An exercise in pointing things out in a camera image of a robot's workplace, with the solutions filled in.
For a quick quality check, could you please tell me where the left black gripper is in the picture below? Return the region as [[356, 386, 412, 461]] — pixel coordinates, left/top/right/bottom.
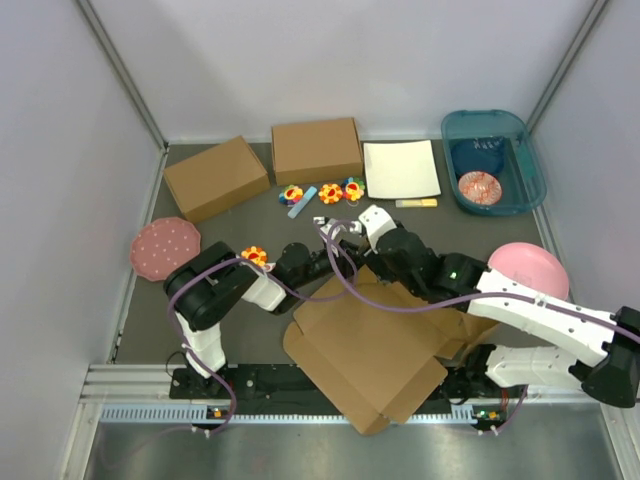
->
[[293, 239, 365, 289]]

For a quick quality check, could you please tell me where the cardboard box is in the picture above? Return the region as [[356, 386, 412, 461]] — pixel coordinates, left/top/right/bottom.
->
[[283, 267, 497, 435], [164, 136, 270, 224], [271, 117, 364, 186]]

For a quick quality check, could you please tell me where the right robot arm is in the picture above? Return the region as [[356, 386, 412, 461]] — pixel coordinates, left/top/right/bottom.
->
[[354, 221, 639, 408]]

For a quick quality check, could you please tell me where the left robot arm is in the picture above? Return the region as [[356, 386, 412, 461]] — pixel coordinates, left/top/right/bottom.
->
[[163, 242, 333, 397]]

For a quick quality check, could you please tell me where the rainbow flower plush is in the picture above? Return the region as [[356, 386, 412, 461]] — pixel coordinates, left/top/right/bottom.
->
[[278, 185, 304, 207], [341, 177, 366, 202]]

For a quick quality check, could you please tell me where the light blue marker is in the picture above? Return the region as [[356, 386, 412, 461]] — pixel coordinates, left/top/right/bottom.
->
[[287, 186, 318, 219]]

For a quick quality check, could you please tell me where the yellow highlighter marker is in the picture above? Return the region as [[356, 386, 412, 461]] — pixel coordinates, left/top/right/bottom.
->
[[395, 198, 438, 208]]

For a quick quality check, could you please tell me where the orange yellow flower plush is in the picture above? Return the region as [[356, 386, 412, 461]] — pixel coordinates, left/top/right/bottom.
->
[[241, 246, 275, 272]]

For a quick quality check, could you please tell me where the white square plate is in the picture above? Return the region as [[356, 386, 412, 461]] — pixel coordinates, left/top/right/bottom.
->
[[363, 140, 441, 200]]

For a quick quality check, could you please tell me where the red patterned bowl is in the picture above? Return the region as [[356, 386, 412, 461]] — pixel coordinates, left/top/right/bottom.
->
[[458, 171, 503, 206]]

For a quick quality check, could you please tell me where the teal plastic bin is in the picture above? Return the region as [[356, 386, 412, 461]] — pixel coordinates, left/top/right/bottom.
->
[[441, 109, 547, 216]]

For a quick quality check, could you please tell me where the light pink plate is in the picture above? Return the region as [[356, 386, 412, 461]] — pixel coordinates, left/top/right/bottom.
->
[[488, 242, 570, 300]]

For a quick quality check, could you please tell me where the dark pink dotted plate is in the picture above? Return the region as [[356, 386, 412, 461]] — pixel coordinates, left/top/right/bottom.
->
[[129, 217, 201, 282]]

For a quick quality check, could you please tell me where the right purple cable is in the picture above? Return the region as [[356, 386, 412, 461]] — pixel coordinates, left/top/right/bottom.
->
[[323, 218, 640, 434]]

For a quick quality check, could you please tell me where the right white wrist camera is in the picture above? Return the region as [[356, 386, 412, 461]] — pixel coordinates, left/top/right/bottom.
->
[[349, 204, 396, 253]]

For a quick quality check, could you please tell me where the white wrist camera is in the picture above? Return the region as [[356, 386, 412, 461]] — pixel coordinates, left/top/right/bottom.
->
[[349, 204, 396, 253], [312, 216, 331, 241]]

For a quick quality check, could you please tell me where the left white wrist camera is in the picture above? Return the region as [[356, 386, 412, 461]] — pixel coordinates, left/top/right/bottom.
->
[[312, 216, 331, 241]]

